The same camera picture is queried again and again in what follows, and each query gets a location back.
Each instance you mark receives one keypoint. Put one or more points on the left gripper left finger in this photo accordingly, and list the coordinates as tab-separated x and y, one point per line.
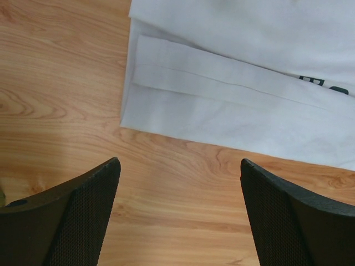
64	225

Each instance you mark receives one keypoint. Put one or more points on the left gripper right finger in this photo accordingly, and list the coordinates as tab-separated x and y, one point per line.
295	226

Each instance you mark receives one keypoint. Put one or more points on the white and green t-shirt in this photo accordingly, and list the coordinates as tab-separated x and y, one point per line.
270	77

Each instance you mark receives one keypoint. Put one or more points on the green plastic basket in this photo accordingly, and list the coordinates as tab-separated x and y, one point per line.
2	197

